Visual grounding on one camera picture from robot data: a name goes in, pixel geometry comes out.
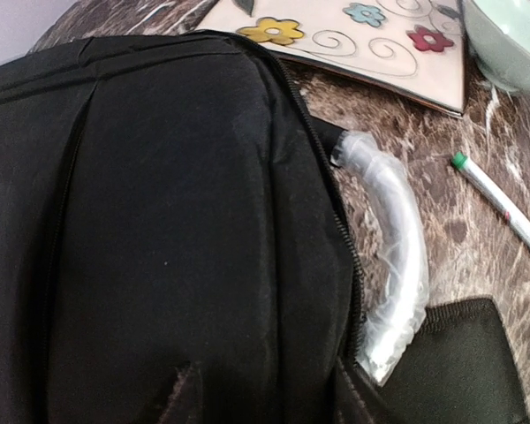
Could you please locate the white pen with blue cap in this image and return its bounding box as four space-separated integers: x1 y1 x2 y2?
451 152 530 250

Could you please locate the floral ceramic tile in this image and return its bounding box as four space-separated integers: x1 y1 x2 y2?
197 0 466 116

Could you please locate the black student backpack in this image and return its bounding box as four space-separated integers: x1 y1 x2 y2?
0 31 528 423

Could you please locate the pale green ceramic bowl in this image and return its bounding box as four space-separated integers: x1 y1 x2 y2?
463 1 530 94

